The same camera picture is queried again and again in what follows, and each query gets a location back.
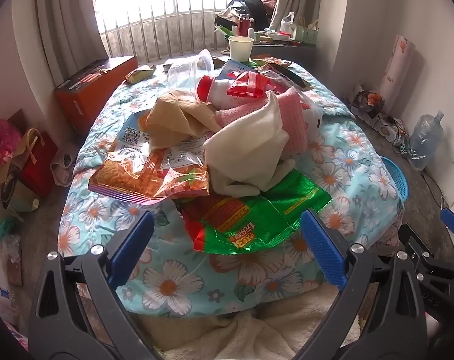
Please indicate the pink plastic bag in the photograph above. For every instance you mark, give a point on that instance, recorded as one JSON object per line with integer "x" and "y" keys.
{"x": 4, "y": 138}

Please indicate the yellow-green snack packet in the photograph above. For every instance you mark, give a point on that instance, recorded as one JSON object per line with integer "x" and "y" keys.
{"x": 140, "y": 74}

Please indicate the metal window railing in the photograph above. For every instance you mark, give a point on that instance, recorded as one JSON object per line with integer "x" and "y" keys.
{"x": 174, "y": 18}

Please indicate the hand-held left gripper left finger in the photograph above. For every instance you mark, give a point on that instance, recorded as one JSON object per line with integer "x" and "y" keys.
{"x": 131, "y": 247}

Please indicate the white fleece blanket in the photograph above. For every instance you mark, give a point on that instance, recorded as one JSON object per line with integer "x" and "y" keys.
{"x": 227, "y": 337}

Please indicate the pink textured sponge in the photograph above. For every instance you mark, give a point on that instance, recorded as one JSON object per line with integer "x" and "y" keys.
{"x": 292, "y": 120}

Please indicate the green foil snack bag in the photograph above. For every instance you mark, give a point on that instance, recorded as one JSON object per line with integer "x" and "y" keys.
{"x": 256, "y": 225}

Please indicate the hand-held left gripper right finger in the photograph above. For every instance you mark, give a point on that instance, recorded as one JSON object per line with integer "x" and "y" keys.
{"x": 324, "y": 247}

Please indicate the green plastic basket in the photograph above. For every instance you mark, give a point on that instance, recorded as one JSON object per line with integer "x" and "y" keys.
{"x": 305, "y": 34}

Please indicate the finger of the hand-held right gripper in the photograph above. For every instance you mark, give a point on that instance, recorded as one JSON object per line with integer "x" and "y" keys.
{"x": 436, "y": 268}
{"x": 453, "y": 227}

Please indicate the red snack packet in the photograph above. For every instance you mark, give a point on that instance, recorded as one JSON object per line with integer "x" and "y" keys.
{"x": 249, "y": 86}

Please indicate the white paper cup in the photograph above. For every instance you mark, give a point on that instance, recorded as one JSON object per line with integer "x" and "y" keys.
{"x": 241, "y": 50}

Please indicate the light blue medicine box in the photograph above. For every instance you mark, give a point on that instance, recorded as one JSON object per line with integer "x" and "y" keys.
{"x": 230, "y": 68}

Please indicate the clear plastic container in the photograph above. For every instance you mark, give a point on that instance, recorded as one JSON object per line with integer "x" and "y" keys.
{"x": 182, "y": 75}

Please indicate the red gift bag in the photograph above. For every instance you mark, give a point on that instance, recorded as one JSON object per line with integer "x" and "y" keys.
{"x": 39, "y": 165}

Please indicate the crumpled tan paper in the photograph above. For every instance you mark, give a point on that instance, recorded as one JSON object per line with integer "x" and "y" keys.
{"x": 174, "y": 120}

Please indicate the dark bag with orange items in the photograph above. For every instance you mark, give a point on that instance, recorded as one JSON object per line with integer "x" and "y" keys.
{"x": 367, "y": 101}

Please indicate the grey-white plastic bag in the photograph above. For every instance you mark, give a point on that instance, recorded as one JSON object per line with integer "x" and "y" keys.
{"x": 64, "y": 167}

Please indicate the red thermos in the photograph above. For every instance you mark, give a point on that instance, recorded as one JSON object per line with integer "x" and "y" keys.
{"x": 243, "y": 26}

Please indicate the red wooden box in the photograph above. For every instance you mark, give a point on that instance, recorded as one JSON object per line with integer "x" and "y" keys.
{"x": 80, "y": 101}

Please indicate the blue plastic basket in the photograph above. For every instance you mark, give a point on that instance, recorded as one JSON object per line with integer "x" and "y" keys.
{"x": 399, "y": 180}

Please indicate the dark snack wrapper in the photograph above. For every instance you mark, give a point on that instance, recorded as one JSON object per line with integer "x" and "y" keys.
{"x": 294, "y": 78}

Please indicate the large clear water jug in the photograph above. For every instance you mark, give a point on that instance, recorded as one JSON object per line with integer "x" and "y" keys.
{"x": 425, "y": 142}

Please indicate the white cloth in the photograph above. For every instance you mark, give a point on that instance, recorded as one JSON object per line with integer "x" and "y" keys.
{"x": 245, "y": 150}

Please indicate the orange lattice chip bag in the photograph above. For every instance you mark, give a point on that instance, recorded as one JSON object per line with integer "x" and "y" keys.
{"x": 137, "y": 180}

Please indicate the black clothing pile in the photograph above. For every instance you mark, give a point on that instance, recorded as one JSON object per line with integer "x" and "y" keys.
{"x": 253, "y": 7}

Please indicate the floral light blue quilt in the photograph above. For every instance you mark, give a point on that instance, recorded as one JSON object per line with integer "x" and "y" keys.
{"x": 167, "y": 281}

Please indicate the white milk bottle red cap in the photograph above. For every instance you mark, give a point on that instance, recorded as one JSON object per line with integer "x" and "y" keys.
{"x": 221, "y": 95}

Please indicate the dark cluttered side table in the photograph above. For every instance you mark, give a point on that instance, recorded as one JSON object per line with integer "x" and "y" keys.
{"x": 286, "y": 52}

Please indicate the white plastic bag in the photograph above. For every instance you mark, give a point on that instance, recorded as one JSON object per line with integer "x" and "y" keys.
{"x": 286, "y": 22}

